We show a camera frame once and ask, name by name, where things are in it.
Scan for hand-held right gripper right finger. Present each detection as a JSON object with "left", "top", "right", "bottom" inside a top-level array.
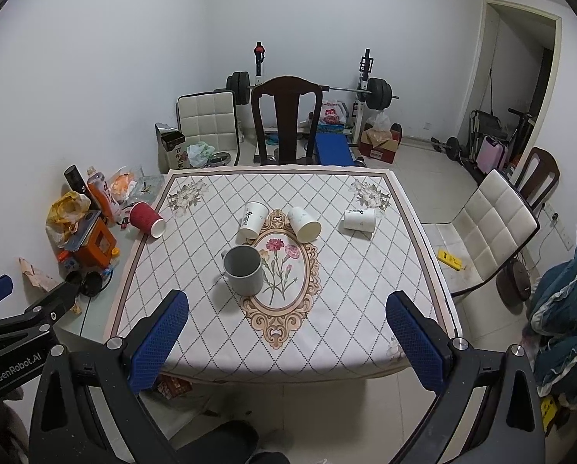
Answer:
[{"left": 385, "top": 291, "right": 548, "bottom": 464}]

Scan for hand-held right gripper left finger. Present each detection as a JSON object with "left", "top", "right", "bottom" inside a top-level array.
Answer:
[{"left": 27, "top": 289, "right": 190, "bottom": 464}]

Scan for person's left forearm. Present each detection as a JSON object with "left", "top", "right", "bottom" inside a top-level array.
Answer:
[{"left": 0, "top": 391, "right": 33, "bottom": 464}]

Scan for red paper cup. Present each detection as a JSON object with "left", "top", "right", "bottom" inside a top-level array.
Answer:
[{"left": 128, "top": 201, "right": 167, "bottom": 239}]

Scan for white paper cup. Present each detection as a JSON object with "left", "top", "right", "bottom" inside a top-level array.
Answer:
[
  {"left": 235, "top": 201, "right": 269, "bottom": 246},
  {"left": 342, "top": 208, "right": 377, "bottom": 234},
  {"left": 287, "top": 206, "right": 321, "bottom": 242}
]

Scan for torn brown paper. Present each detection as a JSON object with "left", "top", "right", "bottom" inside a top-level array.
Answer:
[{"left": 18, "top": 257, "right": 59, "bottom": 291}]

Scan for black round headphones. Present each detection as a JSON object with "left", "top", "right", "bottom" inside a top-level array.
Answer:
[{"left": 66, "top": 271, "right": 106, "bottom": 298}]

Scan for red packet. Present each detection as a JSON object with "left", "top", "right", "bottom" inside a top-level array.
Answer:
[{"left": 155, "top": 377, "right": 192, "bottom": 397}]

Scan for pale side table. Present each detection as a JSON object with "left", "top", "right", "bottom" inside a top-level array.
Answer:
[{"left": 51, "top": 174, "right": 168, "bottom": 349}]

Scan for orange box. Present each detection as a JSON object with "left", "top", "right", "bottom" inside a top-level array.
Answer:
[{"left": 73, "top": 222, "right": 120, "bottom": 269}]

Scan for floral quilted tablecloth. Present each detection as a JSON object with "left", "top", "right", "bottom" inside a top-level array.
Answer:
[{"left": 103, "top": 167, "right": 463, "bottom": 385}]

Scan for yellow tool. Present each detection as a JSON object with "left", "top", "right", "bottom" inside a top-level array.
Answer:
[{"left": 437, "top": 249, "right": 464, "bottom": 271}]

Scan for yellow plastic bag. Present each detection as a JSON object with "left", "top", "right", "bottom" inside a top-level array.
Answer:
[{"left": 45, "top": 192, "right": 93, "bottom": 247}]

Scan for grey mug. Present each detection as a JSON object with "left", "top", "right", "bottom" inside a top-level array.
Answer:
[{"left": 222, "top": 246, "right": 265, "bottom": 297}]

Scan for orange drink bottle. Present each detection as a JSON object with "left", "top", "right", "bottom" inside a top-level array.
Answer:
[{"left": 86, "top": 167, "right": 120, "bottom": 218}]

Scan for black cylinder bottle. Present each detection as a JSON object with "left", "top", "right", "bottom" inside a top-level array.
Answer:
[{"left": 64, "top": 165, "right": 93, "bottom": 204}]

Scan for orange and white bag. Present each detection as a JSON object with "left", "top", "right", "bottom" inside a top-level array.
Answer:
[{"left": 108, "top": 167, "right": 139, "bottom": 204}]

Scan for white leather chair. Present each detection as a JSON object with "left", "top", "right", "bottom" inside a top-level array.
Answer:
[
  {"left": 421, "top": 169, "right": 541, "bottom": 298},
  {"left": 176, "top": 91, "right": 243, "bottom": 165}
]

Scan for yellow tag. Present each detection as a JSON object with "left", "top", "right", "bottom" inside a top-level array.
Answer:
[{"left": 540, "top": 396, "right": 557, "bottom": 431}]

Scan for blue quilt pile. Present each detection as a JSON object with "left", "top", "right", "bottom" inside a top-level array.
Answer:
[{"left": 527, "top": 232, "right": 577, "bottom": 407}]

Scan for white power strip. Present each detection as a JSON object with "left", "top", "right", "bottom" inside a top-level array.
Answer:
[{"left": 542, "top": 203, "right": 574, "bottom": 252}]

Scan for brown printed box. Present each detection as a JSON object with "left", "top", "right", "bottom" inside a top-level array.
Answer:
[{"left": 155, "top": 122, "right": 188, "bottom": 175}]

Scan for green and white plastic bag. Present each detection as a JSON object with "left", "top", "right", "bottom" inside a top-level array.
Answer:
[{"left": 186, "top": 142, "right": 216, "bottom": 167}]

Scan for black dumbbell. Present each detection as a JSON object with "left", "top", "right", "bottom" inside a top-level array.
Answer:
[{"left": 431, "top": 136, "right": 463, "bottom": 160}]

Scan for cardboard box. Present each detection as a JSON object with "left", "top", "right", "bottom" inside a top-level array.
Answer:
[{"left": 358, "top": 126, "right": 401, "bottom": 164}]

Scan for pink suitcase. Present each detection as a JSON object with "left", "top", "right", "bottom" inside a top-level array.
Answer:
[{"left": 476, "top": 135, "right": 503, "bottom": 175}]

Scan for blue bench pad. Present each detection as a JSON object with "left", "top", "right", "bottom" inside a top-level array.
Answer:
[{"left": 315, "top": 134, "right": 354, "bottom": 166}]

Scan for dark wooden chair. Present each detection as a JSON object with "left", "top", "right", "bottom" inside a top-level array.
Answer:
[
  {"left": 513, "top": 147, "right": 561, "bottom": 213},
  {"left": 250, "top": 76, "right": 324, "bottom": 167}
]

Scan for black folding cart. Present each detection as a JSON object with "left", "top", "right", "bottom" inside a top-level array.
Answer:
[{"left": 469, "top": 109, "right": 502, "bottom": 160}]

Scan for black scooter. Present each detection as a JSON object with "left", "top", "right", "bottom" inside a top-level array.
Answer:
[{"left": 506, "top": 107, "right": 536, "bottom": 155}]

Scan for red and white plastic bag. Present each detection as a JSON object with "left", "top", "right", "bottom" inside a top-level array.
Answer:
[{"left": 320, "top": 100, "right": 347, "bottom": 126}]

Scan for black barbell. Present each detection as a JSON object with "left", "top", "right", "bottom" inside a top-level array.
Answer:
[{"left": 226, "top": 72, "right": 399, "bottom": 109}]

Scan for white weight rack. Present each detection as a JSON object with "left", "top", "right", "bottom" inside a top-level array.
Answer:
[{"left": 252, "top": 41, "right": 373, "bottom": 165}]

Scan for white door frame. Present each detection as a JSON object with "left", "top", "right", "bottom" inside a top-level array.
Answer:
[{"left": 462, "top": 0, "right": 563, "bottom": 165}]

